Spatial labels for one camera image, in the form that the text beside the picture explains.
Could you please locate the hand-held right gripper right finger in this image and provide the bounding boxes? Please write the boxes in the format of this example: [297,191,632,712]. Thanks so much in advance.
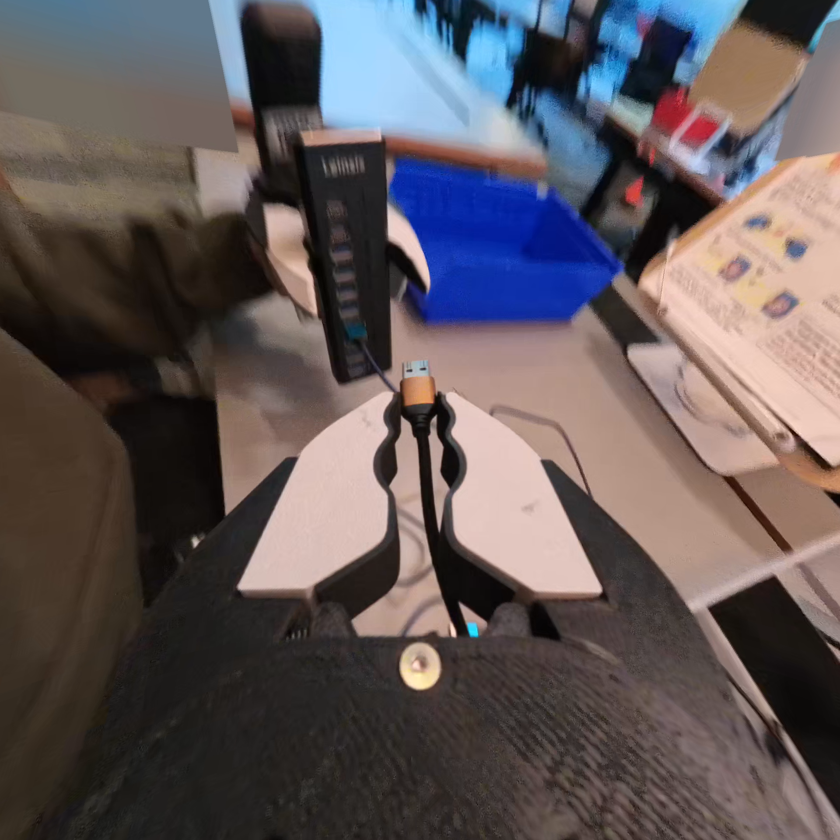
[434,390,605,614]

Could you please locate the black USB hub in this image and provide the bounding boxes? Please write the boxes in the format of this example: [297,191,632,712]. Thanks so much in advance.
[295,130,393,385]

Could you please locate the person's left forearm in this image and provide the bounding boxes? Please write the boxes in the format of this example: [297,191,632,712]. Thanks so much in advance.
[0,154,273,395]

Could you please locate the blue plastic bin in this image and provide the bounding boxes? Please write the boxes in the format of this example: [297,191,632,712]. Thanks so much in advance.
[388,157,623,324]

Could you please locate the blue braided cable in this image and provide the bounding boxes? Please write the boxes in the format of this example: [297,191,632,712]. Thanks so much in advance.
[346,320,595,637]

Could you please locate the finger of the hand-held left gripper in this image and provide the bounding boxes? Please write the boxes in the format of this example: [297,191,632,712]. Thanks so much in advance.
[261,202,321,319]
[386,203,432,293]

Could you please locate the person's black pants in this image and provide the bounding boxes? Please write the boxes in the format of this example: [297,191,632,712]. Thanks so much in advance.
[105,392,225,595]

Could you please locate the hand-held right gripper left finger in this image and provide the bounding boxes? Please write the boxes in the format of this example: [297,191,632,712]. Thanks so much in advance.
[235,391,403,618]

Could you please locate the grey desk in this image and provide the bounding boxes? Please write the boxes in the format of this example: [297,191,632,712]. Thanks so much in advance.
[193,147,840,664]

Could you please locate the printed paper sheet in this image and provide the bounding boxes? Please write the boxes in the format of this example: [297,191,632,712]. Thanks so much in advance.
[640,154,840,468]

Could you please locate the black cable with orange plug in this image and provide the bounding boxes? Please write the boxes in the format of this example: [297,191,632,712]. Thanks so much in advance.
[397,357,475,637]

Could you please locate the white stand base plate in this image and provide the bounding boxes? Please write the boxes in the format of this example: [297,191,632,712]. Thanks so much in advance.
[626,341,798,476]

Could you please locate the red box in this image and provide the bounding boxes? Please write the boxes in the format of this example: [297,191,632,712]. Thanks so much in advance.
[653,88,724,148]

